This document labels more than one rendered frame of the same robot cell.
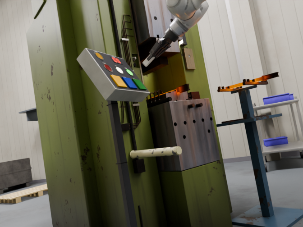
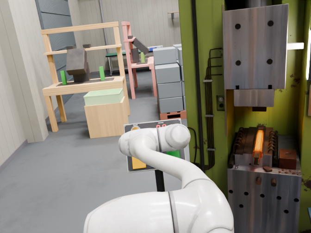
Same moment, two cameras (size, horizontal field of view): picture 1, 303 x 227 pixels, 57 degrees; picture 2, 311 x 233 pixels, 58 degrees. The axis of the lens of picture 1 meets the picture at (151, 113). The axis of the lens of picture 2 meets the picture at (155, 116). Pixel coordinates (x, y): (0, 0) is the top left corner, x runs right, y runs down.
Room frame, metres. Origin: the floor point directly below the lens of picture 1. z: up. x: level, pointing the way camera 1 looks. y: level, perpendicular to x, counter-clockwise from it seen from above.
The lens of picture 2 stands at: (0.79, -1.18, 1.74)
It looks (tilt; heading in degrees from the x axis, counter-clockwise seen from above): 18 degrees down; 62
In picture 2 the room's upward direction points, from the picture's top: 6 degrees counter-clockwise
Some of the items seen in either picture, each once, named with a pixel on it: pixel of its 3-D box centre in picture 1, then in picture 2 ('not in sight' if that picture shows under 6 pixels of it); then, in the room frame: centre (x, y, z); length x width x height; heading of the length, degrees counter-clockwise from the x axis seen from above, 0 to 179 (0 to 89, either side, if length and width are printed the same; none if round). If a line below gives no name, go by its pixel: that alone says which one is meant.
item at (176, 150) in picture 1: (153, 152); not in sight; (1.63, 0.03, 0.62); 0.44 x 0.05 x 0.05; 37
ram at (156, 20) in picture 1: (149, 24); (264, 45); (2.11, -0.10, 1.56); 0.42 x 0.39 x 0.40; 37
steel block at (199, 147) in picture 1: (169, 136); (264, 180); (2.12, -0.11, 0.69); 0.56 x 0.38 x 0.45; 37
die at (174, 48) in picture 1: (150, 55); (256, 88); (2.08, -0.07, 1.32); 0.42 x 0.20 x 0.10; 37
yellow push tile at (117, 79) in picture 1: (117, 82); (139, 162); (1.36, 0.14, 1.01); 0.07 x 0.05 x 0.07; 152
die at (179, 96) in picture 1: (158, 102); (255, 144); (2.08, -0.07, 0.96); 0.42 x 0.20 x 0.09; 37
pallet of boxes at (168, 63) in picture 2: not in sight; (177, 79); (3.89, 3.44, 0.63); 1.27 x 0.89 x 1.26; 62
